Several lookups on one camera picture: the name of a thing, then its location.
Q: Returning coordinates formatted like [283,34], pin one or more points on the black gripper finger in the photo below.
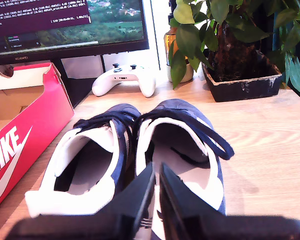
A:
[130,212]
[185,215]

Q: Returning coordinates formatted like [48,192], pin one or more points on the blue suede sneaker white stripes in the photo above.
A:
[185,112]
[121,155]

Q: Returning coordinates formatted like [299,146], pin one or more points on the red Nike shoebox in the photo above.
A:
[40,120]

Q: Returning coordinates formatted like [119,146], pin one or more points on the white game controller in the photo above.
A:
[125,77]

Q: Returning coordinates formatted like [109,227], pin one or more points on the black rectangular planter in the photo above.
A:
[240,90]

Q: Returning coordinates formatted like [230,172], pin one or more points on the small white round pot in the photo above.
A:
[183,75]

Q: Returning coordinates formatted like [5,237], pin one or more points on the amber glass pump bottle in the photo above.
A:
[169,42]

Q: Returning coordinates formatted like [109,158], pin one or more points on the green leafy houseplant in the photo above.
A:
[240,25]

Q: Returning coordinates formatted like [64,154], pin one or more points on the wide black Huawei monitor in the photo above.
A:
[65,25]

